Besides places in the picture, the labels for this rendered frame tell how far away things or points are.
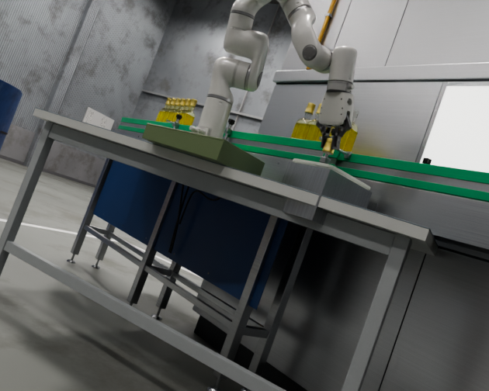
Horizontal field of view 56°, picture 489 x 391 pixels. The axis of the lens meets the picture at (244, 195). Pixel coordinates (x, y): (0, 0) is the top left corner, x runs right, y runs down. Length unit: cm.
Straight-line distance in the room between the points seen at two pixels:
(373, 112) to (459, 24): 43
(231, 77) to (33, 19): 1160
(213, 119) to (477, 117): 87
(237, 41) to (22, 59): 1149
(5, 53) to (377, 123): 1143
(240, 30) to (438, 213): 87
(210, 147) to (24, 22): 1168
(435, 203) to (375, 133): 53
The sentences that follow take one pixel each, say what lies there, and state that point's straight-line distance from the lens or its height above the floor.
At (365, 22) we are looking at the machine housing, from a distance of 226.
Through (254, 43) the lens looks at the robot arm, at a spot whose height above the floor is 118.
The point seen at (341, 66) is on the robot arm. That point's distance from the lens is 144.
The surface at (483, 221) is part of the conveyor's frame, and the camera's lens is 138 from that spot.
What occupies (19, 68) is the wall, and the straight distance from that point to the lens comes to 1295.
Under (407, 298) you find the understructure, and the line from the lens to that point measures 166.
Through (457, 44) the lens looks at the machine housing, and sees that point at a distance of 194.
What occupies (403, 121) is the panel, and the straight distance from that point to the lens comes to 184.
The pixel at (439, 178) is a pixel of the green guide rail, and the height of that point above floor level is 93.
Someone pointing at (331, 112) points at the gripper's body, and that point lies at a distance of 144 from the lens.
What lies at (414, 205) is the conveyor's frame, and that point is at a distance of 147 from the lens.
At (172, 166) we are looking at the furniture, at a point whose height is 70.
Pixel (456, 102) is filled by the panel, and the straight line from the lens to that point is 178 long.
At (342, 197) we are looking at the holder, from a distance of 138.
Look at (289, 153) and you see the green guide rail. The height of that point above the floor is 90.
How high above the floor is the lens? 60
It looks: 3 degrees up
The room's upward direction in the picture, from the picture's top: 20 degrees clockwise
